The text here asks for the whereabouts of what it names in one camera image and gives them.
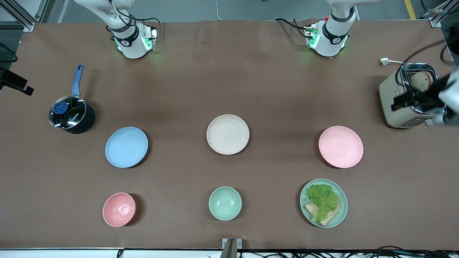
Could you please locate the brown toast slice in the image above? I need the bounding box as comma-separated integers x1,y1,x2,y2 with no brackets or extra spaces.
410,71,434,93

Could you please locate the beige chrome toaster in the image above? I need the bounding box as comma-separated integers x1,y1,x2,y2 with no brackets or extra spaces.
379,63,448,129

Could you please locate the black floor cable bundle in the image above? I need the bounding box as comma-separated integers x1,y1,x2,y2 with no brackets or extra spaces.
206,245,459,258

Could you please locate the pink bowl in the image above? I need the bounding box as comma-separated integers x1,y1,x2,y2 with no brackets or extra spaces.
103,192,137,227

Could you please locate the aluminium frame profile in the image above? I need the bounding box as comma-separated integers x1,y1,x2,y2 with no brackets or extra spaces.
0,0,49,32
423,0,459,28

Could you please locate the black arm base cable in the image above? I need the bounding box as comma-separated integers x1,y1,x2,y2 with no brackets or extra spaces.
106,0,162,40
275,18,313,38

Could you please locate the green bowl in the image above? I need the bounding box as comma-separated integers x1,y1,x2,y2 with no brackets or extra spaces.
209,186,242,221

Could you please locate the metal table bracket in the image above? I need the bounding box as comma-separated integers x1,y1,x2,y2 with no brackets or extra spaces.
222,238,242,258

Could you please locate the blue plate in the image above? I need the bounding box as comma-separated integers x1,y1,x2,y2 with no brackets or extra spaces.
105,127,149,168

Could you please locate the pink plate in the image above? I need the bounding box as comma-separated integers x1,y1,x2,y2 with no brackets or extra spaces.
319,126,364,169

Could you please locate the green lettuce leaf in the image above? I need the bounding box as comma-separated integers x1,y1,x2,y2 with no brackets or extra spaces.
306,184,340,223

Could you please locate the beige plate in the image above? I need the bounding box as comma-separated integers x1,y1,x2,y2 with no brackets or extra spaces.
207,114,250,156

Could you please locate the brown bread slice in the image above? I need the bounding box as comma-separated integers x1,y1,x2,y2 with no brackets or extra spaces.
304,201,341,226

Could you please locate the glass lid blue knob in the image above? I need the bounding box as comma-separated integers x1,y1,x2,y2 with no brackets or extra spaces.
49,95,87,129

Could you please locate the green plate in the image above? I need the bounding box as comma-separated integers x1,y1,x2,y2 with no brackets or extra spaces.
300,179,348,228

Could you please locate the black saucepan blue handle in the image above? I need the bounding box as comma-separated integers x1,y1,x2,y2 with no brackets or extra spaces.
49,64,96,134

